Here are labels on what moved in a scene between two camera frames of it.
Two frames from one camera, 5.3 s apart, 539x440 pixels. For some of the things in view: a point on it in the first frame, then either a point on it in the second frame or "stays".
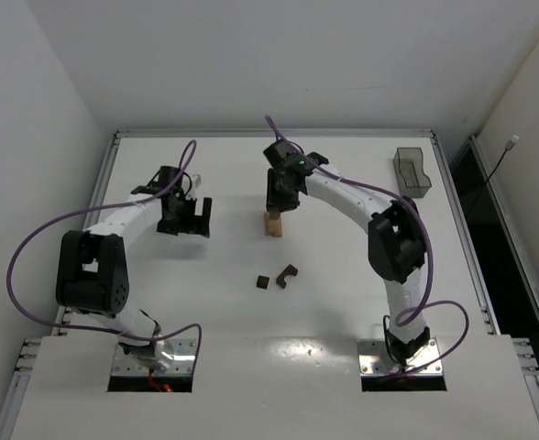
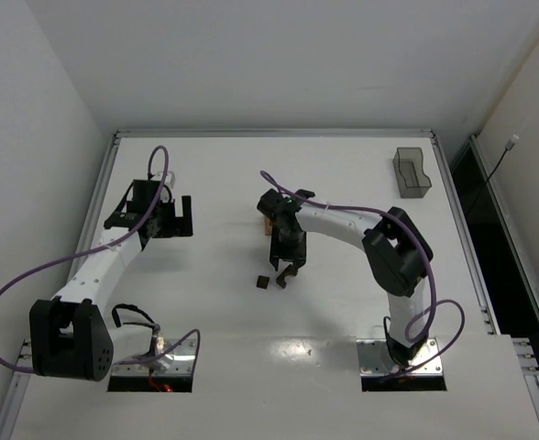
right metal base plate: (373, 359) stays
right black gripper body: (276, 202) → (288, 250)
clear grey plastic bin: (409, 167) stays
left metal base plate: (182, 363) stays
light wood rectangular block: (269, 225) stays
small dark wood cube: (262, 282) stays
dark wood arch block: (291, 270) stays
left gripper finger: (202, 224) → (183, 225)
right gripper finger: (272, 201) → (297, 264)
